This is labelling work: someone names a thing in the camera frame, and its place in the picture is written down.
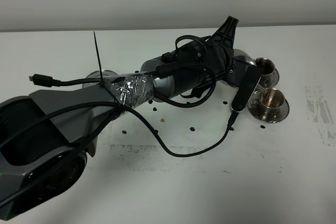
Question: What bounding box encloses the teapot saucer stainless steel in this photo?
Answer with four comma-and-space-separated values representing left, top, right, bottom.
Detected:
82, 70, 117, 88

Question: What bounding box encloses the stainless steel teacup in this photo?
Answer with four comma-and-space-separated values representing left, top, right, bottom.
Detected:
248, 88, 287, 115
254, 58, 275, 81

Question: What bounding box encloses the near stainless steel saucer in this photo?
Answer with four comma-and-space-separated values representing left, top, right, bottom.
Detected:
247, 91, 290, 123

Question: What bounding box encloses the left camera cable black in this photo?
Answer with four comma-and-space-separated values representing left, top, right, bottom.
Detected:
110, 102, 231, 154

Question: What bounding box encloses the far stainless steel saucer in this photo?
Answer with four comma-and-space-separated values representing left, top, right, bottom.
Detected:
259, 68, 280, 89

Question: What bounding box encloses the near stainless steel teacup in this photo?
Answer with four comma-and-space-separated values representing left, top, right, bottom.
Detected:
248, 88, 287, 115

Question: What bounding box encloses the far stainless steel teacup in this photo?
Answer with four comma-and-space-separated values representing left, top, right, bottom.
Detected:
254, 58, 275, 81

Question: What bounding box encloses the black cable tie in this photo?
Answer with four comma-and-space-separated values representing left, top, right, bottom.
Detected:
93, 31, 120, 104

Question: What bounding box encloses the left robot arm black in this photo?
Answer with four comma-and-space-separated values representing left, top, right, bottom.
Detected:
1, 17, 261, 220

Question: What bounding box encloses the loose black connector cable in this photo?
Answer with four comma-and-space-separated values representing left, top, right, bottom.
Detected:
28, 61, 217, 109

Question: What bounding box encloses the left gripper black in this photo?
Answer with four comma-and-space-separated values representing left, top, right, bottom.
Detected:
173, 16, 249, 95

